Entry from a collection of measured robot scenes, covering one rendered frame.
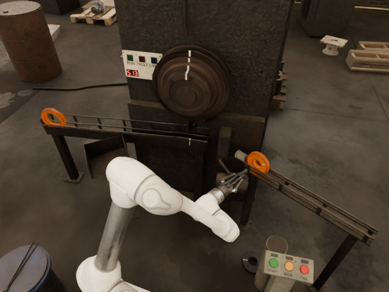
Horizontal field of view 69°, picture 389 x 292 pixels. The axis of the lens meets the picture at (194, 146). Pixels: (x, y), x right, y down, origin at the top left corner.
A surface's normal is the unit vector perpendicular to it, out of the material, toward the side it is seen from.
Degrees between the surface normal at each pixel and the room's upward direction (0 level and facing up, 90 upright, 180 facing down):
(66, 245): 0
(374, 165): 0
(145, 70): 90
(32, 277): 0
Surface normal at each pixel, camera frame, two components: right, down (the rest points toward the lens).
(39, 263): 0.01, -0.74
